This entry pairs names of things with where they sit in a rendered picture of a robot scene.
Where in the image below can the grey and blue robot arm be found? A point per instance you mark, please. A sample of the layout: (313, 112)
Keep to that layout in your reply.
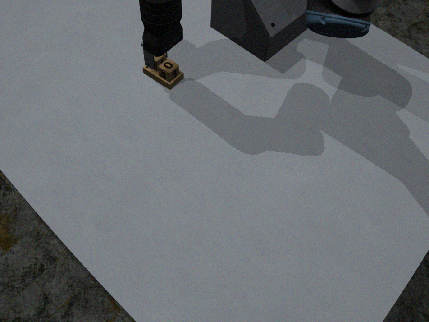
(340, 18)

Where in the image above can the tan wooden cube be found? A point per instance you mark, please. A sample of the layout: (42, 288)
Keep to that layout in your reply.
(158, 61)
(168, 70)

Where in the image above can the tan shallow rectangular tray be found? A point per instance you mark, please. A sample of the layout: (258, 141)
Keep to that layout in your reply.
(155, 76)

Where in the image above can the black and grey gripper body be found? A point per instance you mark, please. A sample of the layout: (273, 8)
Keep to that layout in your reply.
(162, 28)

